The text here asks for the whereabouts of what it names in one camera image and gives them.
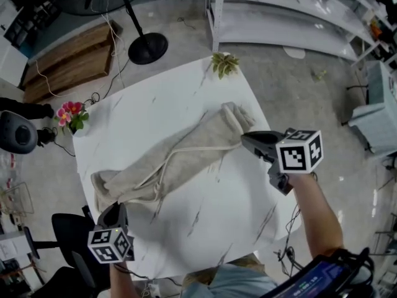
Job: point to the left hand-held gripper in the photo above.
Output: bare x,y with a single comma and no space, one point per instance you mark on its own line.
108,244

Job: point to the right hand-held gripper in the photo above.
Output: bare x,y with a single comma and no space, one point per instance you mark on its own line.
297,157

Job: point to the beige towel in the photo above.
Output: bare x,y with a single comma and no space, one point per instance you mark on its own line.
186,147

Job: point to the person's right forearm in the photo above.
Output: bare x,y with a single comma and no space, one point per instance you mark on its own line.
316,216

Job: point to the person's left forearm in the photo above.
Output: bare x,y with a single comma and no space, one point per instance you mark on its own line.
122,281

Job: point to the black office chair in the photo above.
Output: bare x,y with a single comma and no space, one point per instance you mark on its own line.
66,237

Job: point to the small green potted plant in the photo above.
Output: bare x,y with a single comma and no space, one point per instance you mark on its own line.
224,64

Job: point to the small green bottle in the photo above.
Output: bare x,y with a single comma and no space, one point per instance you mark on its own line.
319,75

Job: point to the white metal shelving unit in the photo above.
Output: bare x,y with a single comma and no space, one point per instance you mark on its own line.
279,26

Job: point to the light blue covered table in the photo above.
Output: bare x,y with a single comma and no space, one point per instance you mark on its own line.
376,126

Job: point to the pink flower potted plant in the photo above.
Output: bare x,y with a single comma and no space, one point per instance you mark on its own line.
69,113

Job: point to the pile of clear water bottles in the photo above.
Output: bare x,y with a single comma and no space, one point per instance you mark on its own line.
7,169

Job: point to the person's light blue shirt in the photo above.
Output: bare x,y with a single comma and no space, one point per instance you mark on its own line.
229,284

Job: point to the black standing fan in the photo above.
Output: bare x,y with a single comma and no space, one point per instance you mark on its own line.
149,48

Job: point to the black chest-worn tablet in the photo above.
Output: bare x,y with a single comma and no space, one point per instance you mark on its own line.
313,278

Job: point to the wooden step platform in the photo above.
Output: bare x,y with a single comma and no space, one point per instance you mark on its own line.
68,61

